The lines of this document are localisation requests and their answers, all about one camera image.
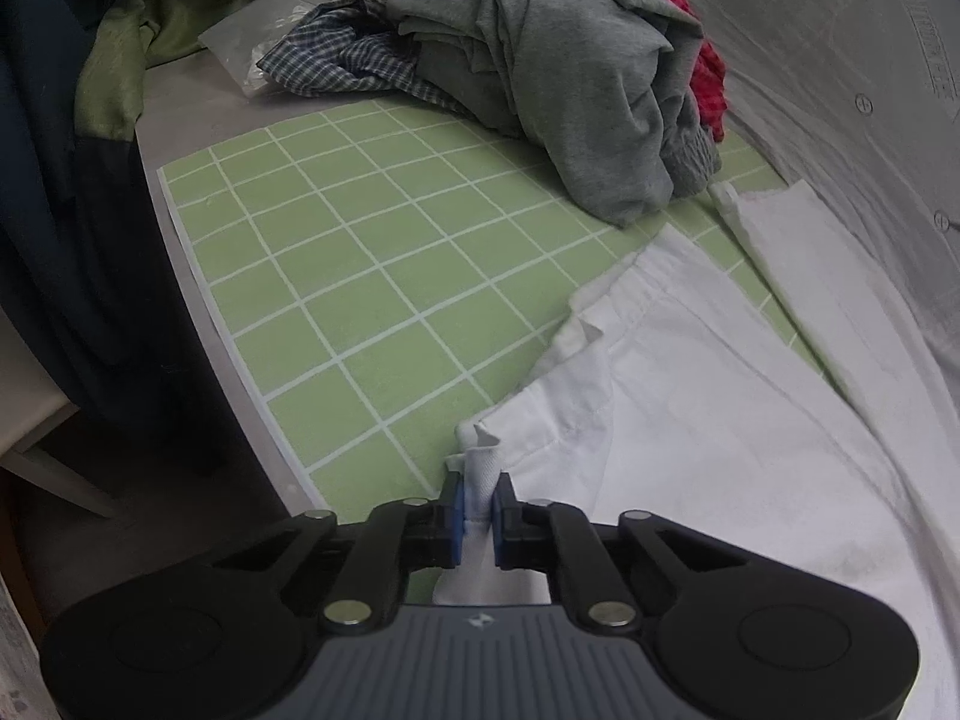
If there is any green grid cutting mat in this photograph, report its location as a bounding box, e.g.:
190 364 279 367
156 94 841 517

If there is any light grey buttoned shirt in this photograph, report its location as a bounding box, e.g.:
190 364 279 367
652 0 960 406

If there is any white shirt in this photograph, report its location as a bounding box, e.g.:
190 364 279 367
431 180 960 720

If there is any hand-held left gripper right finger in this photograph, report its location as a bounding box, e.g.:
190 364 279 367
493 472 751 627

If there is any clear plastic bag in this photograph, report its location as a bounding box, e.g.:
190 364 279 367
198 0 376 98

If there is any blue checked shirt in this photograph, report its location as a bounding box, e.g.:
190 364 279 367
256 0 481 119

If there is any olive green cloth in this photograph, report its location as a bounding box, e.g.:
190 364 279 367
78 0 355 143

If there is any white chair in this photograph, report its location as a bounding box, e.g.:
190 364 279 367
0 307 121 520

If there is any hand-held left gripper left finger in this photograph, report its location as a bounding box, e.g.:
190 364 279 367
212 469 467 632

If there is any grey sweatshirt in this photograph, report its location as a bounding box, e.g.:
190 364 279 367
373 0 722 229

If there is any red knitted garment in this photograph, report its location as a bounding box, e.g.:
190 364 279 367
596 0 730 142

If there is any dark navy garment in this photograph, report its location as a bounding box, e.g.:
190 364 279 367
0 0 248 477

